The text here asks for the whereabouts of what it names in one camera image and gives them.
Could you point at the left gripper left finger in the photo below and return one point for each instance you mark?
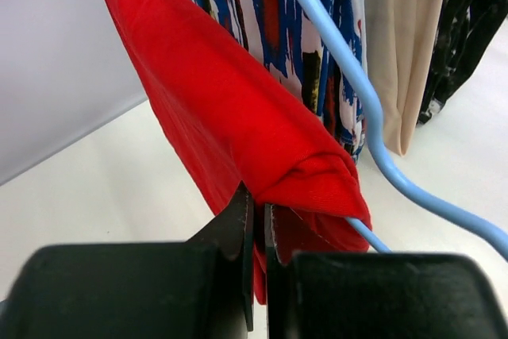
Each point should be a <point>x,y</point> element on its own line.
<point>199,288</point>

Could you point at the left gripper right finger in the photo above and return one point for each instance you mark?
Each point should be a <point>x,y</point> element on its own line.
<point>316,292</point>

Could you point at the red trousers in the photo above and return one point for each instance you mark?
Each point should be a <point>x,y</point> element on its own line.
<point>230,122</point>

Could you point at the blue patterned trousers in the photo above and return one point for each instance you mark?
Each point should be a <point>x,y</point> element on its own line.
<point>279,34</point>

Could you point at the beige trousers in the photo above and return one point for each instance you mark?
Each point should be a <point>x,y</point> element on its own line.
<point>400,38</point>

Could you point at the black white patterned trousers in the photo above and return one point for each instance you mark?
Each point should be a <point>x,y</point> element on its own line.
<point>464,31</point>

